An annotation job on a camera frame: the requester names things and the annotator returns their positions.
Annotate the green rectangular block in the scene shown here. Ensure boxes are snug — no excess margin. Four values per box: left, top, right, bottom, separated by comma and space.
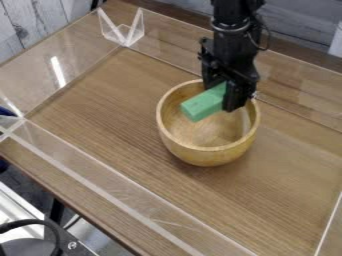
180, 83, 225, 122

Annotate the clear acrylic corner bracket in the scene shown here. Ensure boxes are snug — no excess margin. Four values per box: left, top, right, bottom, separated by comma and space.
97, 8, 144, 48

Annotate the black table leg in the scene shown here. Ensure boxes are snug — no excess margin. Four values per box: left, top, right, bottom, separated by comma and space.
49, 199, 65, 225

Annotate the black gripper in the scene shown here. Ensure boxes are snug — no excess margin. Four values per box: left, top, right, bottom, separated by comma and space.
197, 20, 263, 112

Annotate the clear acrylic tray enclosure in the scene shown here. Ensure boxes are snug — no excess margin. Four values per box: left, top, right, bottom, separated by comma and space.
0, 1, 342, 256

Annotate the brown wooden bowl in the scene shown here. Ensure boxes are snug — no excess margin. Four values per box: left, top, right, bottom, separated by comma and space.
155, 79, 260, 167

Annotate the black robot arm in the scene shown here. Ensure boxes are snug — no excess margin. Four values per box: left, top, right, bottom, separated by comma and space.
197, 0, 268, 112

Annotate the black cable loop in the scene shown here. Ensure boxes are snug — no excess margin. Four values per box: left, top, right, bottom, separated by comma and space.
0, 219, 64, 256

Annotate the blue object at left edge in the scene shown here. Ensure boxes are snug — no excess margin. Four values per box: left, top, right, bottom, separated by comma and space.
0, 106, 17, 117

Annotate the black metal base plate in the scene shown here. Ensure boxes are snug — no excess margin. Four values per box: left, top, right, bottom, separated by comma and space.
0, 232, 98, 256

